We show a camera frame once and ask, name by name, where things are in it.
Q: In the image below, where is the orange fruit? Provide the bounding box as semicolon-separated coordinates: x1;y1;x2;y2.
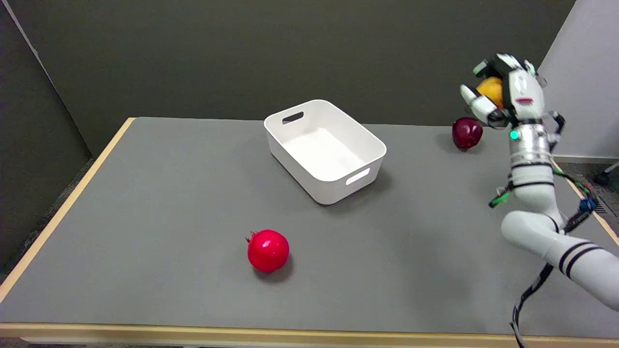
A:
476;77;504;110

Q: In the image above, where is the dark red apple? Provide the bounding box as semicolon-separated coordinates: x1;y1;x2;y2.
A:
452;117;484;150

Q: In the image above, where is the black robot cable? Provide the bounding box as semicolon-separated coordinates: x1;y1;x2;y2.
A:
487;111;599;348

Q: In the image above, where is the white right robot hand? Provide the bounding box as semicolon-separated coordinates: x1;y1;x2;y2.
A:
459;54;548;129

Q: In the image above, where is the white plastic box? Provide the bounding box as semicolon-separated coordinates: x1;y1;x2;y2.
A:
264;100;387;205

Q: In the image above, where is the black chair base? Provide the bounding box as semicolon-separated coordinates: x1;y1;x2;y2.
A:
594;162;619;187

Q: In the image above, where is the red pomegranate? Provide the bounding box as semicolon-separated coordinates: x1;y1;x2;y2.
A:
246;229;290;273

